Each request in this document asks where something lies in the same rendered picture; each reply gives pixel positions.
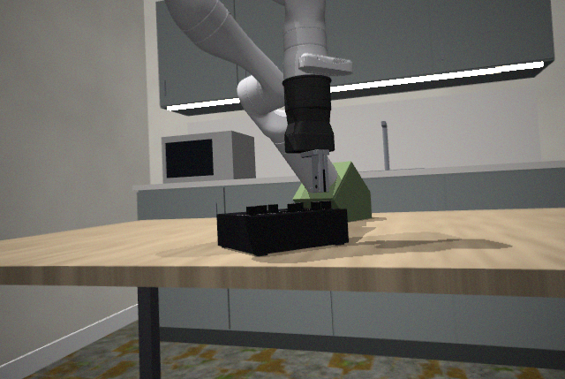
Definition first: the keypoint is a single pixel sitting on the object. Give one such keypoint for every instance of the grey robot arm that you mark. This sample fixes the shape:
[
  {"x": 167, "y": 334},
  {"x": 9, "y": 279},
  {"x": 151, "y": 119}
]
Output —
[{"x": 209, "y": 25}]

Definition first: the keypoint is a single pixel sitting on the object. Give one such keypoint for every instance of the black lighting desk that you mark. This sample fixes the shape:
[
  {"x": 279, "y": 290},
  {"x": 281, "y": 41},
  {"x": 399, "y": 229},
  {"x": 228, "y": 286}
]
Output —
[{"x": 260, "y": 231}]

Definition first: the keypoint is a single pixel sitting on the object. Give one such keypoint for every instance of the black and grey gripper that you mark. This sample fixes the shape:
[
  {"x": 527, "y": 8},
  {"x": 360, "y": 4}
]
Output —
[{"x": 307, "y": 101}]

